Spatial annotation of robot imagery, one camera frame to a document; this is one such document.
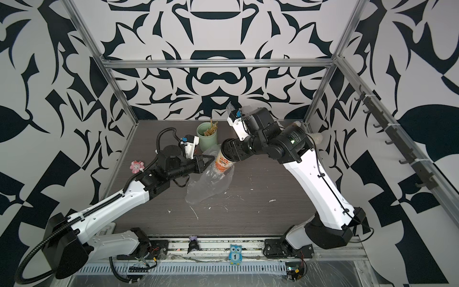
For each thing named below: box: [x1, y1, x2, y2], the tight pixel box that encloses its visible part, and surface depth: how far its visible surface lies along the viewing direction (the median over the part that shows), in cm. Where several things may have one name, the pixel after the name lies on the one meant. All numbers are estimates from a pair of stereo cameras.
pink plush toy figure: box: [129, 160, 146, 174], surface depth 98 cm
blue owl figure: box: [228, 243, 244, 266], surface depth 73 cm
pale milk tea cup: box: [215, 138, 237, 174], surface depth 66 cm
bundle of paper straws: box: [203, 118, 219, 137], surface depth 92 cm
